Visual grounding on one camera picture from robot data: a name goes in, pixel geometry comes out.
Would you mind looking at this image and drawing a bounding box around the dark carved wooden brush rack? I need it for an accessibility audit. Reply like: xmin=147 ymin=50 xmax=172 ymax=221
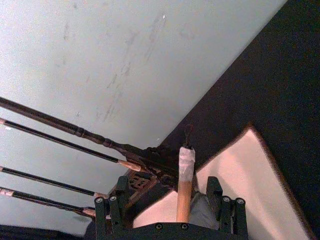
xmin=0 ymin=96 xmax=199 ymax=221

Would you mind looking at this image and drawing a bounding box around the black table cloth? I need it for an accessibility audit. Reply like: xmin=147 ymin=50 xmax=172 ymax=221
xmin=146 ymin=0 xmax=320 ymax=240

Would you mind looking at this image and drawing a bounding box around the black brush with copper ferrule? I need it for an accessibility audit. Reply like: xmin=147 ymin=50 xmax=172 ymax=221
xmin=0 ymin=187 xmax=97 ymax=218
xmin=0 ymin=165 xmax=111 ymax=200
xmin=0 ymin=118 xmax=142 ymax=173

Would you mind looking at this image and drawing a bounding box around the plain pale wall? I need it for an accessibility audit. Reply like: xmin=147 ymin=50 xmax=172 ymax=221
xmin=0 ymin=0 xmax=289 ymax=237

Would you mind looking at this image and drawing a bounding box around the pale sheet with brown edge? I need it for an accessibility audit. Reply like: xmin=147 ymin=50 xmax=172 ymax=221
xmin=129 ymin=121 xmax=316 ymax=240

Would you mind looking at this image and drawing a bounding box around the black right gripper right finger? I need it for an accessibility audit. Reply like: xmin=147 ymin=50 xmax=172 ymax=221
xmin=205 ymin=175 xmax=249 ymax=236

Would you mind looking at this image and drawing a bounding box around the bamboo brush with white tape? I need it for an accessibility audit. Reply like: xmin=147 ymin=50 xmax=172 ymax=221
xmin=175 ymin=124 xmax=196 ymax=223

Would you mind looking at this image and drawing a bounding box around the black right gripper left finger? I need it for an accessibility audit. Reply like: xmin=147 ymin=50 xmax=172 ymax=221
xmin=93 ymin=175 xmax=132 ymax=231

